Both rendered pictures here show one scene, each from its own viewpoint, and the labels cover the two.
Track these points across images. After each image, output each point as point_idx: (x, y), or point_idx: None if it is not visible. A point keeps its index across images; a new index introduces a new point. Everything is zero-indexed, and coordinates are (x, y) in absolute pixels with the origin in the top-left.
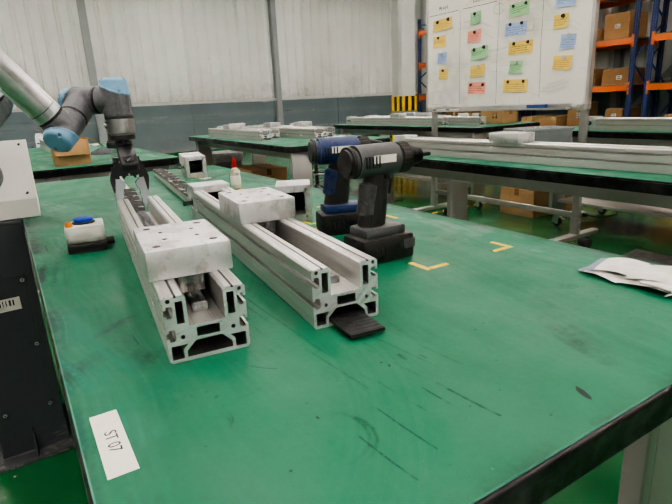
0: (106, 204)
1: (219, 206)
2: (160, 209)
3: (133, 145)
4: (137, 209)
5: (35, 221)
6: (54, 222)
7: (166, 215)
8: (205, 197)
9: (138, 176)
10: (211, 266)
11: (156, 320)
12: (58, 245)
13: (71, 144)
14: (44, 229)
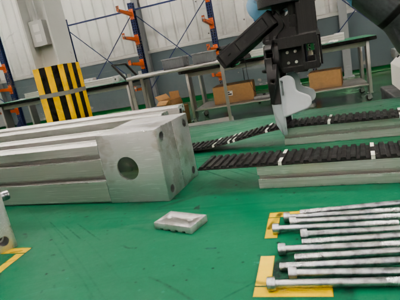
0: None
1: (6, 142)
2: (72, 124)
3: (255, 21)
4: (256, 130)
5: (362, 104)
6: (334, 112)
7: (43, 128)
8: (68, 134)
9: (282, 77)
10: None
11: None
12: (196, 129)
13: (252, 17)
14: (293, 115)
